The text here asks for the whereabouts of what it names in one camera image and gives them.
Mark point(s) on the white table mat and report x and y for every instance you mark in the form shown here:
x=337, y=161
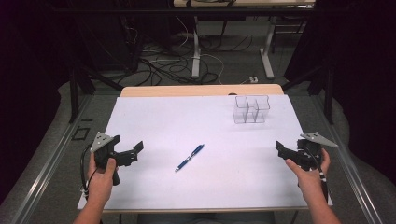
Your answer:
x=202, y=186

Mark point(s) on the grey floor rail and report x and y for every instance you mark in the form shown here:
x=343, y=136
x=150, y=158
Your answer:
x=355, y=174
x=46, y=171

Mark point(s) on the clear plastic organizer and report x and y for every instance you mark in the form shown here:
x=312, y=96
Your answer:
x=251, y=109

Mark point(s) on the blue pen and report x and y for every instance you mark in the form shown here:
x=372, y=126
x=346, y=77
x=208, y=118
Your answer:
x=189, y=158

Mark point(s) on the white desk leg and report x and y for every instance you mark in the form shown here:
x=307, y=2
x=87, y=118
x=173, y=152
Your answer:
x=195, y=56
x=266, y=59

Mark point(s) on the dark table grommet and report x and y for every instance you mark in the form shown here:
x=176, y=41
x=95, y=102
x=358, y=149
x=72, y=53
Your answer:
x=232, y=93

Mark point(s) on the person's left hand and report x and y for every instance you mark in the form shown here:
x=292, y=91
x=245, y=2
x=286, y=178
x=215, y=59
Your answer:
x=99, y=183

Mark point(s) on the black metal stand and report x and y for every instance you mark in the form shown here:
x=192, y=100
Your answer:
x=328, y=99
x=74, y=99

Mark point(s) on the wooden table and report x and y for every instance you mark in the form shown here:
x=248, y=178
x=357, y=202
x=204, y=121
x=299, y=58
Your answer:
x=174, y=90

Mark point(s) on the person's right hand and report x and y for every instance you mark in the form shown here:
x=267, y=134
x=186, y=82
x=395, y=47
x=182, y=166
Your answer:
x=311, y=183

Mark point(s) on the white power strip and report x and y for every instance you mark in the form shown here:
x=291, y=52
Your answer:
x=253, y=79

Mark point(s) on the light wooden desk top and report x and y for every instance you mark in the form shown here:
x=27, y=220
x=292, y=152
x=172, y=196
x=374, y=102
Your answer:
x=249, y=2

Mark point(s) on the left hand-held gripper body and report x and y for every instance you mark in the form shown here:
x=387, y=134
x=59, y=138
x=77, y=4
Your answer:
x=104, y=149

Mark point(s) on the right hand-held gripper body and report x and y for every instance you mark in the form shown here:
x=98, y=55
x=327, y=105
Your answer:
x=309, y=155

